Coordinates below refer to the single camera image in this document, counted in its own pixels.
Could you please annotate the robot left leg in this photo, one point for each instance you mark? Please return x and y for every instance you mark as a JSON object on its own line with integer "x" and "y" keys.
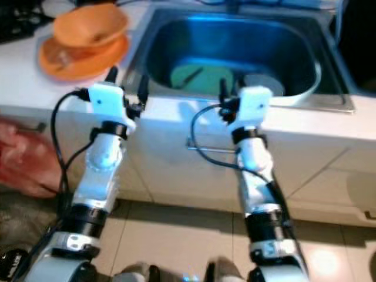
{"x": 135, "y": 275}

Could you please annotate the red plastic bag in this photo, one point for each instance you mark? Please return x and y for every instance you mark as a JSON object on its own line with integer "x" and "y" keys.
{"x": 29, "y": 158}

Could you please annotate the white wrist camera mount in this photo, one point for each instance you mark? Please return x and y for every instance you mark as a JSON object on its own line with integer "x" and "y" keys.
{"x": 252, "y": 106}
{"x": 108, "y": 103}

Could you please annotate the robot leg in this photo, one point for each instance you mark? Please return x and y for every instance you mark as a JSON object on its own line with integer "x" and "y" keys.
{"x": 222, "y": 274}
{"x": 135, "y": 275}

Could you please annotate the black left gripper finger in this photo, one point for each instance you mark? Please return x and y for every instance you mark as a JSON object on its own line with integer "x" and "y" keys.
{"x": 112, "y": 76}
{"x": 143, "y": 89}

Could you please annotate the green plate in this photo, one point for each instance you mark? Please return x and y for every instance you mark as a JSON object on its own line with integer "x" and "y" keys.
{"x": 211, "y": 79}

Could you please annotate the black power strip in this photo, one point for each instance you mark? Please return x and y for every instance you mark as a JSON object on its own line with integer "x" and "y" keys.
{"x": 17, "y": 26}

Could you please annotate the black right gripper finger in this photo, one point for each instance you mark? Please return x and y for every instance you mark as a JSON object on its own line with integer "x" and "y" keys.
{"x": 240, "y": 88}
{"x": 224, "y": 91}

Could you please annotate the robot right leg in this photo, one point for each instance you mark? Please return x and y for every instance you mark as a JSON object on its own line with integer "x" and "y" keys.
{"x": 222, "y": 274}

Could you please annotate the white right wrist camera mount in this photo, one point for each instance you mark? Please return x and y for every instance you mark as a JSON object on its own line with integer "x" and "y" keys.
{"x": 252, "y": 106}

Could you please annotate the dark sink faucet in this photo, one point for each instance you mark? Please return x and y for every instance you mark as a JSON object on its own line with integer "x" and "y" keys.
{"x": 236, "y": 5}

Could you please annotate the white kitchen cabinet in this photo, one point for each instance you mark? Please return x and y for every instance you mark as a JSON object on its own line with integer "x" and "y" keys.
{"x": 164, "y": 170}

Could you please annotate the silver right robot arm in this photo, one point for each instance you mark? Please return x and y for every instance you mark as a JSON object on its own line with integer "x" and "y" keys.
{"x": 255, "y": 158}

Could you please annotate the orange plastic bowl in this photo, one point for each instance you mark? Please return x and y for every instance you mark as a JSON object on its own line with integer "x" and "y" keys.
{"x": 88, "y": 20}

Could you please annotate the grey bowl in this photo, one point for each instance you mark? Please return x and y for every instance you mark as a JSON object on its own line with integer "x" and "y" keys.
{"x": 270, "y": 82}

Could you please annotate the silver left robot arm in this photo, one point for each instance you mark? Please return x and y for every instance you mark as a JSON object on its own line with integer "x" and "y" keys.
{"x": 103, "y": 170}

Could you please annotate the orange plastic plate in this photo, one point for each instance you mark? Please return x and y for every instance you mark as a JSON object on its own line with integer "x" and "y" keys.
{"x": 70, "y": 64}

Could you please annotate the stainless steel sink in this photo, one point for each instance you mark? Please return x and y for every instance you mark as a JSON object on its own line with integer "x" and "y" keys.
{"x": 241, "y": 38}

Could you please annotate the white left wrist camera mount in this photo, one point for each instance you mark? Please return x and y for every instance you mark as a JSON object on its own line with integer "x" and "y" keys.
{"x": 108, "y": 103}

